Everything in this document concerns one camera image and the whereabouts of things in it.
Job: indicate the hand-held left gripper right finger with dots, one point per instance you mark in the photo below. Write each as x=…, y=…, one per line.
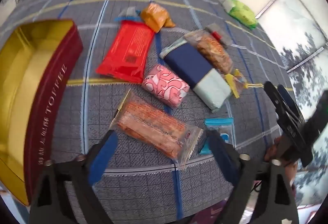
x=223, y=154

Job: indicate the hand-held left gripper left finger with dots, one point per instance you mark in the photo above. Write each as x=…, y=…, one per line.
x=102, y=160

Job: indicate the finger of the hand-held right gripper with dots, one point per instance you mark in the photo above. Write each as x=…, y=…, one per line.
x=289, y=98
x=278, y=103

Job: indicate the small blue snack packet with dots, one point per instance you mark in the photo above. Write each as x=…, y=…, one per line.
x=220, y=126

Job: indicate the yellow candy packet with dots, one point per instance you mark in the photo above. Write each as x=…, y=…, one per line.
x=237, y=83

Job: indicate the clear orange cracker packet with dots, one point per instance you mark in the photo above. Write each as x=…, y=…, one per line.
x=153, y=129

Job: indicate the dark red tin box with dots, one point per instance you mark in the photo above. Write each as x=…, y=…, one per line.
x=51, y=101

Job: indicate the clear packet of brown snacks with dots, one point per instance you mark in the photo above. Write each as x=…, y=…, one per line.
x=212, y=52

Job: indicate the pink swirl snack packet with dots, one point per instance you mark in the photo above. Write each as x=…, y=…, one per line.
x=164, y=85

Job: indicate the red snack packet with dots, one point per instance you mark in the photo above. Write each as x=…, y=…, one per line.
x=128, y=49

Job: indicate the person's right hand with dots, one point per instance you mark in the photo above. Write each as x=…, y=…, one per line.
x=273, y=149

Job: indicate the small grey red packet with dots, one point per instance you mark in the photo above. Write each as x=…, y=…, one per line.
x=220, y=34

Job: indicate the green snack packet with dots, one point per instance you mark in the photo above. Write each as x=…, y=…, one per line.
x=240, y=12

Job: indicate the navy and pale blue packet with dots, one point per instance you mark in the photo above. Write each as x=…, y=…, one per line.
x=187, y=62

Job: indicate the small grey blue candy packet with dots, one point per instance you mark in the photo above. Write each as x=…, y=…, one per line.
x=128, y=14

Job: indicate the orange snack packet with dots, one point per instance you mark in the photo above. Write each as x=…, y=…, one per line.
x=155, y=16

